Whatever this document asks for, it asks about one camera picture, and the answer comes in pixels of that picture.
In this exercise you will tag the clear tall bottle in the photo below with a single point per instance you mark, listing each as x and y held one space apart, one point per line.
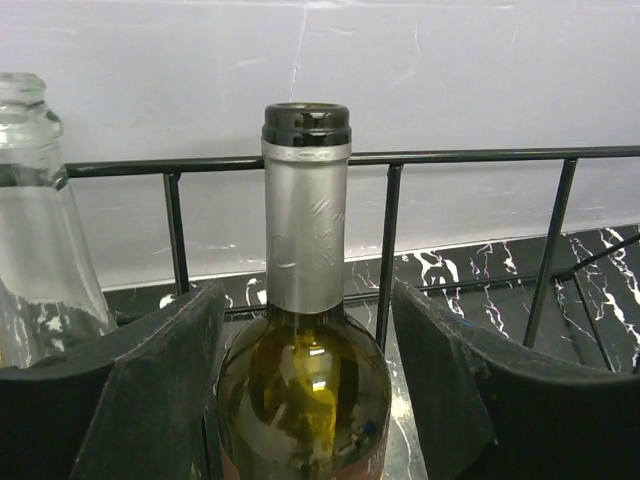
51 300

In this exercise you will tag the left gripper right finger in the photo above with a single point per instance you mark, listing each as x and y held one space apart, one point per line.
486 407

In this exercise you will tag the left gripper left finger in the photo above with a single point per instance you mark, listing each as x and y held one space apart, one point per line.
129 405

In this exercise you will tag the black wire wine rack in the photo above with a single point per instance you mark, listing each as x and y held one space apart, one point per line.
493 234

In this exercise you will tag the green wine bottle brown label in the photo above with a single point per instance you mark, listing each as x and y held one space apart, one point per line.
303 390

